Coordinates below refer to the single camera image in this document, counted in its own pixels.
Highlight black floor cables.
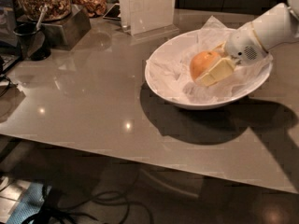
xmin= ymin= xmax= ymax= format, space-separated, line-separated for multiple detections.
xmin=21 ymin=168 xmax=155 ymax=224

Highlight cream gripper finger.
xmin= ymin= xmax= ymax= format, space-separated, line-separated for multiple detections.
xmin=195 ymin=58 xmax=235 ymax=87
xmin=213 ymin=42 xmax=225 ymax=54

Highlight blue cloth on floor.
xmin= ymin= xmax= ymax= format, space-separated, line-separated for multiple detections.
xmin=6 ymin=183 xmax=51 ymax=224

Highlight smartphone on counter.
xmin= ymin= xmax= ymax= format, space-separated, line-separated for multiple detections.
xmin=103 ymin=4 xmax=121 ymax=21

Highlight black cup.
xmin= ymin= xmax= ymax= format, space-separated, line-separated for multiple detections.
xmin=14 ymin=23 xmax=50 ymax=61

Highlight white paper liner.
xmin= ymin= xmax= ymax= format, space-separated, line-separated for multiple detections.
xmin=146 ymin=15 xmax=274 ymax=105

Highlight glass jar of mixed nuts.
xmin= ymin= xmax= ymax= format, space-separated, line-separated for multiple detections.
xmin=18 ymin=0 xmax=72 ymax=21

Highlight metal jar stand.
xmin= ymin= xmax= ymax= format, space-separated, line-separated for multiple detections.
xmin=41 ymin=5 xmax=91 ymax=50

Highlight orange fruit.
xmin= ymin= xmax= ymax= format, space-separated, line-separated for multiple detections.
xmin=190 ymin=50 xmax=221 ymax=81

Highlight white spoon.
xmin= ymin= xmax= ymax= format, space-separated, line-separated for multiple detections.
xmin=36 ymin=5 xmax=48 ymax=31

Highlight clear acrylic sign holder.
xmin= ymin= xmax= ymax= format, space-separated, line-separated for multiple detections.
xmin=119 ymin=0 xmax=178 ymax=40

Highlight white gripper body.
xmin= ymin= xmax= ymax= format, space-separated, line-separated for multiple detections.
xmin=224 ymin=22 xmax=268 ymax=65

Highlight white ceramic bowl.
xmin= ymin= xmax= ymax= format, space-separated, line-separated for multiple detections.
xmin=144 ymin=27 xmax=275 ymax=111

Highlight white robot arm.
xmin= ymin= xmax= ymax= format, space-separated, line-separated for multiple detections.
xmin=190 ymin=0 xmax=299 ymax=87

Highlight black appliance at left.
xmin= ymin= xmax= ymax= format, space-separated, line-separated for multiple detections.
xmin=0 ymin=0 xmax=21 ymax=74

